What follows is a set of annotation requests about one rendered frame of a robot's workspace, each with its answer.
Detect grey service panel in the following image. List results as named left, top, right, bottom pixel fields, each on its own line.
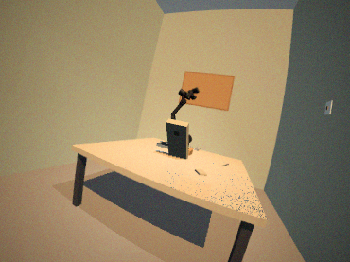
left=166, top=119, right=189, bottom=160

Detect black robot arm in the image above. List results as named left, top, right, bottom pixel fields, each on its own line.
left=171, top=89, right=197, bottom=146

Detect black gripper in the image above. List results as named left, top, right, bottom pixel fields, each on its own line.
left=188, top=87, right=200, bottom=96

